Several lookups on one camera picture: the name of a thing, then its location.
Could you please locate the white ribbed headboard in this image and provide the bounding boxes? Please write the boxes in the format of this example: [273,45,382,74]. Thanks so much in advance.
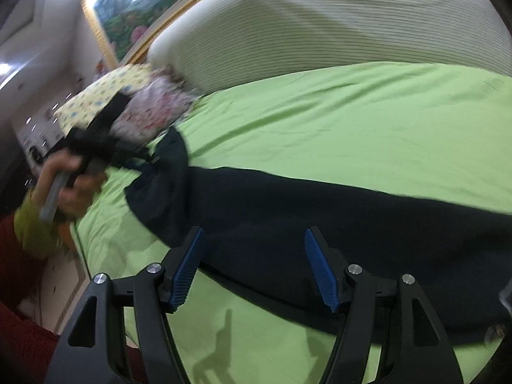
[148,0,511,93]

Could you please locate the yellow-green sleeve forearm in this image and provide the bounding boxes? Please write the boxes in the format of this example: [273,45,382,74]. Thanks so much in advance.
[13,191,60,260]

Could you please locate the yellow floral pillow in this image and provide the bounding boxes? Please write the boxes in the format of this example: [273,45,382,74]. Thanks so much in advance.
[55,63,152,135]

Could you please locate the floral pink pillow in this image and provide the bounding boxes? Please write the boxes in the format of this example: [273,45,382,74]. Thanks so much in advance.
[110,66,202,145]

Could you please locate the person's left hand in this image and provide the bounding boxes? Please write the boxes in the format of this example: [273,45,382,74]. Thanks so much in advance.
[31,152,109,219]

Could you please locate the green bed sheet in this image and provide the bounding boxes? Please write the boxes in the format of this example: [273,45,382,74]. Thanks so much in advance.
[71,61,512,384]

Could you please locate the black fleece pants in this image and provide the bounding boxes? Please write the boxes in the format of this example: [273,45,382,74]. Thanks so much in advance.
[125,130,511,344]

